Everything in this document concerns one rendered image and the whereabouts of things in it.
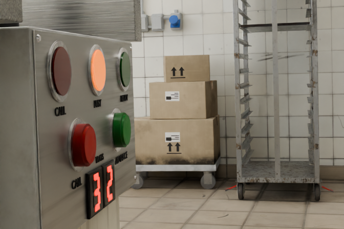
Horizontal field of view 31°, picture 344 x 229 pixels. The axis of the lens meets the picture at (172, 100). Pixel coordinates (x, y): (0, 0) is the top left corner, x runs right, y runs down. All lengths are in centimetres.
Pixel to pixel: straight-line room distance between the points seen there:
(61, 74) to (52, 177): 7
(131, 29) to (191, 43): 386
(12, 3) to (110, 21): 28
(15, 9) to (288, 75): 405
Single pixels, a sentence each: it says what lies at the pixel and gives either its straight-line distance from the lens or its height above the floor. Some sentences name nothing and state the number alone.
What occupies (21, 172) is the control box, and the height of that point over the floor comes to 75.
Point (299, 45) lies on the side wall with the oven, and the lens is 436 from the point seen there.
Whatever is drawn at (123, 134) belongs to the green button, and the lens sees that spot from 51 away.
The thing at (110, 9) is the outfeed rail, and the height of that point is 87.
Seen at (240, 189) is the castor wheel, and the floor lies 7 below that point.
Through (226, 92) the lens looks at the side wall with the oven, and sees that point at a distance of 442.
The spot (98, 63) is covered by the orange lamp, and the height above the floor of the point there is 82.
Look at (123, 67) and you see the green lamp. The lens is 55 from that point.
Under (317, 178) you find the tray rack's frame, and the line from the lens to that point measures 367.
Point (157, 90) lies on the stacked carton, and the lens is 413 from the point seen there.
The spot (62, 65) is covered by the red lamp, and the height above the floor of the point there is 82.
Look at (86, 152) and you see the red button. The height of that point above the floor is 76.
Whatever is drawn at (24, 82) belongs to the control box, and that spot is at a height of 81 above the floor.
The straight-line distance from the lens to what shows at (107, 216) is 61.
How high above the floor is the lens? 81
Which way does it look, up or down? 3 degrees down
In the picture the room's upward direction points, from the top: 2 degrees counter-clockwise
